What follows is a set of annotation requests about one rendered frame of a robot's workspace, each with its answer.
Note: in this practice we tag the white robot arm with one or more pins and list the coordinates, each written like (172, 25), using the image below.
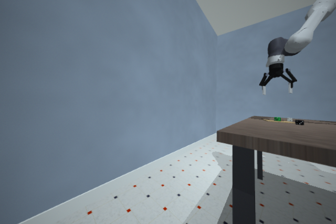
(279, 47)

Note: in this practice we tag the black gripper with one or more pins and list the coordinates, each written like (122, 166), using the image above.
(276, 70)

